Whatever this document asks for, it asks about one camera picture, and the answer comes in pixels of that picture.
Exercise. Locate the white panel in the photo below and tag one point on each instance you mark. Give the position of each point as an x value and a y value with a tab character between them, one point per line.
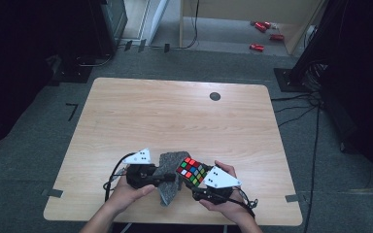
157	19

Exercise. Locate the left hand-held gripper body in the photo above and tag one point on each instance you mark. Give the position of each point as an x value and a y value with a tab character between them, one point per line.
139	176

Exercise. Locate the grey tape piece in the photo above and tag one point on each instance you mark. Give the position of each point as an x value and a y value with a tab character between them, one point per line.
53	193
292	198

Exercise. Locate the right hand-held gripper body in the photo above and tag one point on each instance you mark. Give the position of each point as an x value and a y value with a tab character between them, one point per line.
220	179

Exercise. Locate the red can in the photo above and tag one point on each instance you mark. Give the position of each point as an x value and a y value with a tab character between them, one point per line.
267	24
260	27
256	48
277	37

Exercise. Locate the multicoloured puzzle cube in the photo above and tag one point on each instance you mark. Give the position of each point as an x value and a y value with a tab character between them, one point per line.
191	170

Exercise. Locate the person's left hand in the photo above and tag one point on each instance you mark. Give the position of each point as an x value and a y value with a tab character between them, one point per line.
126	197

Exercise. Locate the dark curtain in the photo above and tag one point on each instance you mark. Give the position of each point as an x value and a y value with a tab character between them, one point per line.
369	97
13	64

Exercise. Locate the black stand base plate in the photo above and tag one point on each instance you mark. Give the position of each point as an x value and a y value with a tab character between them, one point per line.
73	73
286	81

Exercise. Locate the person's right hand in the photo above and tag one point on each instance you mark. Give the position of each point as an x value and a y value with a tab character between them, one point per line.
233	210

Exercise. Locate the grey fluffy cloth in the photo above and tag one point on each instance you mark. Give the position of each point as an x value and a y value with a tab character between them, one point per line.
171	161

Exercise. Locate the round dark table grommet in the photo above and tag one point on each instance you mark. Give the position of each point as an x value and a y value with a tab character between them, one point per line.
215	96

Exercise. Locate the black cabinet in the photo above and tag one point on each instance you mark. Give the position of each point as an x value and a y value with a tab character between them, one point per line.
110	26

